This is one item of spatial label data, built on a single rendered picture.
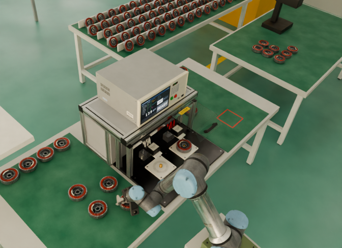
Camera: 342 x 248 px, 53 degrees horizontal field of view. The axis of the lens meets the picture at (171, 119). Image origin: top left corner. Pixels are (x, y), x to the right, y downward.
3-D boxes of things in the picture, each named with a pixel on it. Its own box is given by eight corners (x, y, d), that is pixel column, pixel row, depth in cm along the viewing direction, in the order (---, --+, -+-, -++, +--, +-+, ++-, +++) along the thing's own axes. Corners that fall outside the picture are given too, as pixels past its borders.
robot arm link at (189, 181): (246, 242, 171) (201, 155, 153) (236, 267, 160) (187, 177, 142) (225, 241, 178) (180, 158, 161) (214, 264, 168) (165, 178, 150)
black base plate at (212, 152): (224, 152, 245) (224, 150, 244) (164, 208, 208) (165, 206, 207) (175, 120, 266) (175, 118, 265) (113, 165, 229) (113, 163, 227)
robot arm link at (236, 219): (246, 227, 184) (253, 213, 175) (237, 247, 174) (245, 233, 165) (225, 217, 187) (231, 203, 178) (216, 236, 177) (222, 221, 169)
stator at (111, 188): (97, 182, 218) (97, 178, 215) (114, 176, 222) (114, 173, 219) (103, 195, 211) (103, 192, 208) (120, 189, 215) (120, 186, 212)
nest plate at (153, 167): (176, 167, 229) (176, 166, 228) (161, 180, 220) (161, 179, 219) (160, 155, 236) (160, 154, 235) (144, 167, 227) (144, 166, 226)
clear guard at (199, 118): (221, 124, 229) (223, 118, 225) (200, 142, 215) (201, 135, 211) (184, 101, 244) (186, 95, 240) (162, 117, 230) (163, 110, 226)
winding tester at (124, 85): (184, 96, 231) (188, 71, 217) (139, 127, 205) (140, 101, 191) (144, 71, 248) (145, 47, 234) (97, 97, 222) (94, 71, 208)
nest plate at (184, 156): (198, 149, 243) (198, 148, 242) (184, 160, 234) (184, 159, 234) (182, 137, 250) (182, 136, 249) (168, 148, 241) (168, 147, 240)
